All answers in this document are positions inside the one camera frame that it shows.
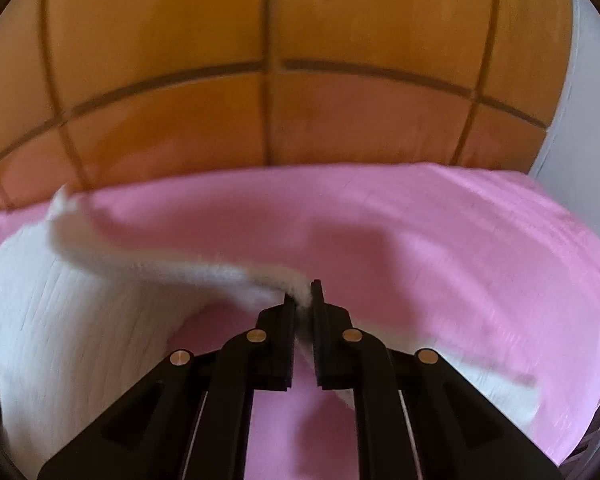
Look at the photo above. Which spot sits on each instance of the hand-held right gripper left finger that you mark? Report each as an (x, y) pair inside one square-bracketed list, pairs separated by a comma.
[(289, 320)]

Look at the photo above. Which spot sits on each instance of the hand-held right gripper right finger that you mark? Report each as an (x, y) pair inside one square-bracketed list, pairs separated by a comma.
[(318, 320)]

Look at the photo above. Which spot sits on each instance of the white knitted garment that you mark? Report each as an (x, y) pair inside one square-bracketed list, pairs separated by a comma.
[(80, 335)]

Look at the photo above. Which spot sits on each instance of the pink bed sheet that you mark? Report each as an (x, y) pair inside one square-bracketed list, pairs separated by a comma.
[(380, 240)]

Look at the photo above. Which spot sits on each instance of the wooden panelled headboard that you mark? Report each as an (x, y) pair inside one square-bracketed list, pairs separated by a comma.
[(180, 20)]

